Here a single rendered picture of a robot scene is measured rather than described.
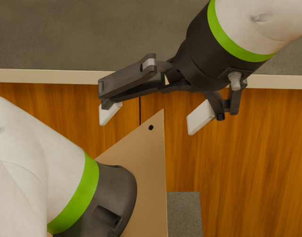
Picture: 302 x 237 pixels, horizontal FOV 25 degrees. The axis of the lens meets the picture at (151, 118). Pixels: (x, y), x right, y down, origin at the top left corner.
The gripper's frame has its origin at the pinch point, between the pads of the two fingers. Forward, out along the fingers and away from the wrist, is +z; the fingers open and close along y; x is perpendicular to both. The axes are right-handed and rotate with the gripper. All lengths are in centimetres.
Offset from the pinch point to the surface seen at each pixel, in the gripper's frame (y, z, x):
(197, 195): 18.5, 22.1, -3.3
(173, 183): 38, 69, 16
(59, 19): 3, 52, 48
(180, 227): 14.2, 21.0, -9.5
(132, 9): 19, 47, 51
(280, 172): 60, 54, 15
